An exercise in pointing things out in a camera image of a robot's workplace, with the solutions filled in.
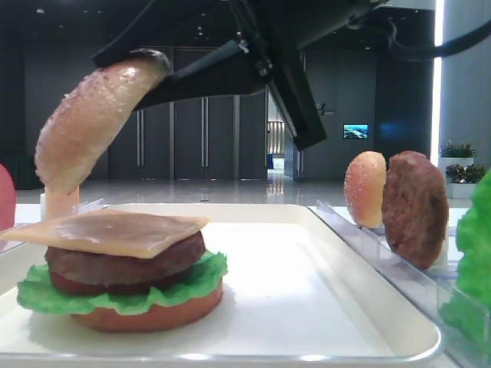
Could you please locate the green lettuce leaf on burger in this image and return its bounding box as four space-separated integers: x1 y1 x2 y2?
17 251 228 316

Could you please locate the brown meat patty on burger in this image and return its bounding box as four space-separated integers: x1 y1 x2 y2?
44 232 206 285

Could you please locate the right long clear plastic rail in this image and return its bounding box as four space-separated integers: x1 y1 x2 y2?
312 201 490 367

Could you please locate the red tomato slice on burger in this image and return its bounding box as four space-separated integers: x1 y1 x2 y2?
49 271 189 296

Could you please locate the small wall display screen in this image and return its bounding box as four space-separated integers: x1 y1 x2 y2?
343 124 368 140

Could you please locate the white rectangular metal tray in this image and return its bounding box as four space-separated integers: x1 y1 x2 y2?
1 203 444 367

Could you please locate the burger bun with sesame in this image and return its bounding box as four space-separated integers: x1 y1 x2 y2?
35 49 170 195

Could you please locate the upright orange cheese slice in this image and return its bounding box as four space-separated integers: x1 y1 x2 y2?
44 187 80 219

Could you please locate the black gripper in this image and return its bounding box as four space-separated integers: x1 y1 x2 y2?
134 1 385 151

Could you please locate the upright brown meat patty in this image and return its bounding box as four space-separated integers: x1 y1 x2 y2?
381 150 449 270

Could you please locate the orange cheese slice on burger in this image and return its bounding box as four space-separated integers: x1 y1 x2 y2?
1 209 209 259

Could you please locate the black cable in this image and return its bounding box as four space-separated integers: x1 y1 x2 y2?
383 11 491 62

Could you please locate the bottom burger bun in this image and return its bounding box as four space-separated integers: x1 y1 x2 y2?
71 279 223 333

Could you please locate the upright green lettuce leaf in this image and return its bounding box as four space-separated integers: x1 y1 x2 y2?
440 173 490 353

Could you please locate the upright red tomato slice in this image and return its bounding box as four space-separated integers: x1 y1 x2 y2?
0 166 16 231

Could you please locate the white planter with flowers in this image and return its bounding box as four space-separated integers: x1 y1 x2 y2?
438 140 476 199

